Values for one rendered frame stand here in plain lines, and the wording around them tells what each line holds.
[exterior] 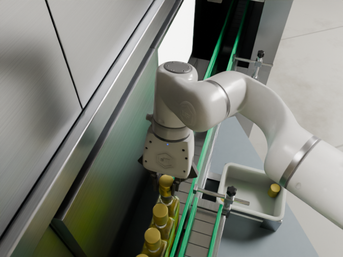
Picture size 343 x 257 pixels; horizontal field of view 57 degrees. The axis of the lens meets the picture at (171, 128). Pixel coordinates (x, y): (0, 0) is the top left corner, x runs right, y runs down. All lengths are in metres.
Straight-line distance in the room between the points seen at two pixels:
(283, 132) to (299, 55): 2.68
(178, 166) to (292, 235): 0.66
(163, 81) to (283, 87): 2.26
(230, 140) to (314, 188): 0.93
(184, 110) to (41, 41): 0.22
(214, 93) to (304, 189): 0.19
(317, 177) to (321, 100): 2.34
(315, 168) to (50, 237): 0.45
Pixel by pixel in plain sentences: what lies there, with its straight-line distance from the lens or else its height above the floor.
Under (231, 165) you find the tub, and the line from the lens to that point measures 1.17.
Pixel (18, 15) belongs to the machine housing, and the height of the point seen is 1.62.
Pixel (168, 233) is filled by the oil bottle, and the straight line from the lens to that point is 0.79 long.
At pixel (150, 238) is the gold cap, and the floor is 1.16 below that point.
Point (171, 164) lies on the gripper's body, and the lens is 0.64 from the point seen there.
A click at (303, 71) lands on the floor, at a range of 2.96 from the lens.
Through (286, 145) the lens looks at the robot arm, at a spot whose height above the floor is 1.48.
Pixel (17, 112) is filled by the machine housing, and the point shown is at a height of 1.52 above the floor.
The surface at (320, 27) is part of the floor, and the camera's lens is 3.55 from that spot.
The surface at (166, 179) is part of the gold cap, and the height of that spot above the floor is 1.19.
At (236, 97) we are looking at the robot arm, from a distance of 0.52.
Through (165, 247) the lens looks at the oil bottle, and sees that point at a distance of 0.78.
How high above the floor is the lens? 1.82
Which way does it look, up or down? 52 degrees down
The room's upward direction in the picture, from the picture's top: straight up
